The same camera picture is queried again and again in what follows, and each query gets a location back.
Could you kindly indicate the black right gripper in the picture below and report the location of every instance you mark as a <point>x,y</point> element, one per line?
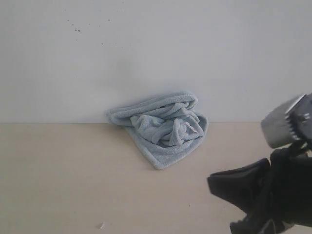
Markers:
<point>283,199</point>

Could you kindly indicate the light blue fleece towel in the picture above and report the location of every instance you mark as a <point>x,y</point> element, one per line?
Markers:
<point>165,128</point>

